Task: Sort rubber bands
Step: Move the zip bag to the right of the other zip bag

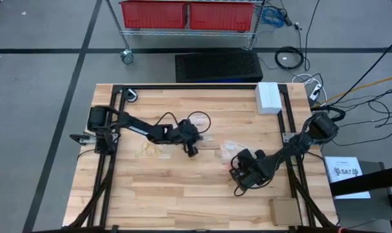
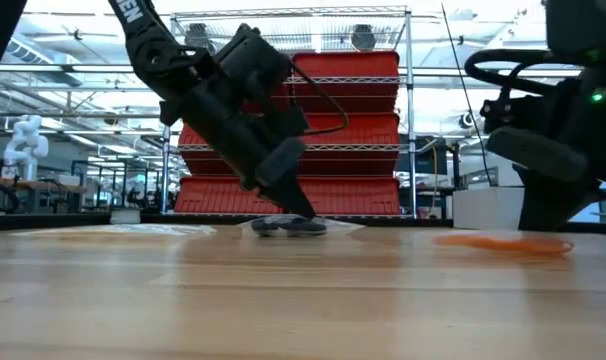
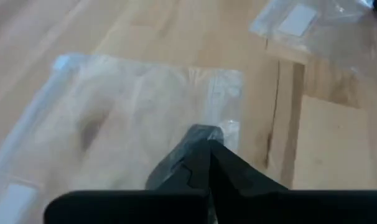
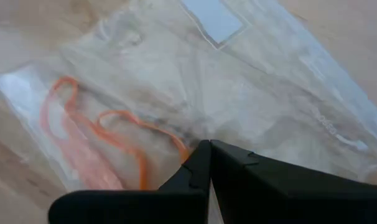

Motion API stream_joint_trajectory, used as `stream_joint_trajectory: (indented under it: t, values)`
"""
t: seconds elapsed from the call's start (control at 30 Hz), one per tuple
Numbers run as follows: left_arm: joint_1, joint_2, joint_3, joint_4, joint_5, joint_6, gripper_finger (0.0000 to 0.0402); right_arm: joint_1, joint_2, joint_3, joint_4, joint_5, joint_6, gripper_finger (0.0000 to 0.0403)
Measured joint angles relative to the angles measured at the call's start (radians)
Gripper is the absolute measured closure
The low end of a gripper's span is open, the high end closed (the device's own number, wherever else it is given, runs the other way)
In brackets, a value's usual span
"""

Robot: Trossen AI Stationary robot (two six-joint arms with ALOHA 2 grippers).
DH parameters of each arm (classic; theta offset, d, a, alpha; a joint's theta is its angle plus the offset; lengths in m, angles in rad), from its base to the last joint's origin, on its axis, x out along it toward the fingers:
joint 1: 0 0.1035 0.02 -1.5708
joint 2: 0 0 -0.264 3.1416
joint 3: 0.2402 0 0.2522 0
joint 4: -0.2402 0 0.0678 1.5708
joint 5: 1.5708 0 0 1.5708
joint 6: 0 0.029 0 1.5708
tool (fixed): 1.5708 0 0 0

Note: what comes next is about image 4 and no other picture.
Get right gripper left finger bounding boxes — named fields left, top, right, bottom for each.
left=47, top=139, right=212, bottom=224

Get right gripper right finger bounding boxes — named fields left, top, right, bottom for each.
left=210, top=139, right=377, bottom=224

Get orange rubber bands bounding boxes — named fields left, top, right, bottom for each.
left=39, top=76, right=190, bottom=191

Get clear zip bag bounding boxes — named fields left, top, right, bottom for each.
left=0, top=0, right=377, bottom=191

